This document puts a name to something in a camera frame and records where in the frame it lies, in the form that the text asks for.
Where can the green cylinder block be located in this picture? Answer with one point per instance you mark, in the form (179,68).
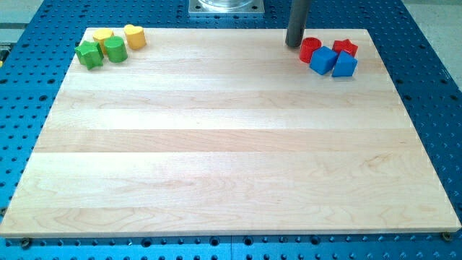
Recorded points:
(115,49)

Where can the blue pentagon prism block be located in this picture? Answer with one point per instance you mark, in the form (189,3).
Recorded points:
(345,65)

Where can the left board stop bolt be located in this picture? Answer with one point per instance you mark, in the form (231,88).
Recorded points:
(25,243)

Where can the light wooden board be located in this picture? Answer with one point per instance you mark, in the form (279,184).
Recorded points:
(227,132)

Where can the blue cube block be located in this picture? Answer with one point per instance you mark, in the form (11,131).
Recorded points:
(323,60)

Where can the green star block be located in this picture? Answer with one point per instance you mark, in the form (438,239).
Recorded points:
(89,54)

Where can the board stop bolt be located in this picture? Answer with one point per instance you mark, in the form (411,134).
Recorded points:
(25,243)
(447,237)

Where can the yellow hexagon block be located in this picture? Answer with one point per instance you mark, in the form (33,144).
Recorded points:
(101,35)

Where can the right board stop bolt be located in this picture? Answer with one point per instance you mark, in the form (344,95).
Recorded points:
(447,237)

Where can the red star block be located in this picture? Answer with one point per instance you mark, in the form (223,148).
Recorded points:
(346,46)

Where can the red cylinder block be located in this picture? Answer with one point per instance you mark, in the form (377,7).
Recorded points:
(308,47)

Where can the yellow heart block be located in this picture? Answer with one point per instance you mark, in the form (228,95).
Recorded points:
(135,36)

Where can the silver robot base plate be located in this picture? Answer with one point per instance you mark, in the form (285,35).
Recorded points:
(226,7)

